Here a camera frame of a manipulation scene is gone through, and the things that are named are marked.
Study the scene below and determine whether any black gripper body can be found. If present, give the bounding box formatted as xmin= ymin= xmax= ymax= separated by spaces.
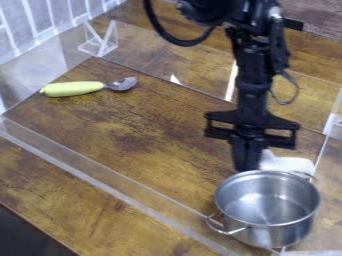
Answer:
xmin=204 ymin=110 xmax=300 ymax=149

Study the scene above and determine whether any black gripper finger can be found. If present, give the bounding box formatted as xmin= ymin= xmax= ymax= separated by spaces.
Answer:
xmin=247 ymin=138 xmax=267 ymax=170
xmin=231 ymin=135 xmax=248 ymax=172

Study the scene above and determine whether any red white plush mushroom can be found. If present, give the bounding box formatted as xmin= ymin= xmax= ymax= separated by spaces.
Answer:
xmin=259 ymin=149 xmax=313 ymax=174

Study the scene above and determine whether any silver metal pot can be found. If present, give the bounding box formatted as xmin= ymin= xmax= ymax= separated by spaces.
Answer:
xmin=205 ymin=171 xmax=320 ymax=248

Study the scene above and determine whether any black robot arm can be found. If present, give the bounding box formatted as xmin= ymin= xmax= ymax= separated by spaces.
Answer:
xmin=176 ymin=0 xmax=299 ymax=172

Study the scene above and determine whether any black strip on table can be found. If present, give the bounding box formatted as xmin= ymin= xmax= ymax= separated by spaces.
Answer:
xmin=283 ymin=18 xmax=304 ymax=31

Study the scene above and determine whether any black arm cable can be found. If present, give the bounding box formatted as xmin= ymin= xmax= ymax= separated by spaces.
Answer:
xmin=267 ymin=69 xmax=301 ymax=106

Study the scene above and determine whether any green handled metal spoon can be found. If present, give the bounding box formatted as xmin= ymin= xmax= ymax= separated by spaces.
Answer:
xmin=39 ymin=77 xmax=137 ymax=97

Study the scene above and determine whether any clear acrylic triangle bracket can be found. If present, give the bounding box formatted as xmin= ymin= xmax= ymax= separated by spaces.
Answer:
xmin=77 ymin=21 xmax=118 ymax=57

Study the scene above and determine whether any thick black arm hose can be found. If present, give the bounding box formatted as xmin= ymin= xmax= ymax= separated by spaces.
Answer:
xmin=141 ymin=0 xmax=219 ymax=48

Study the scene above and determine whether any clear acrylic enclosure wall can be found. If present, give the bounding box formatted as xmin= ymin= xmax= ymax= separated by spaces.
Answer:
xmin=0 ymin=0 xmax=342 ymax=256

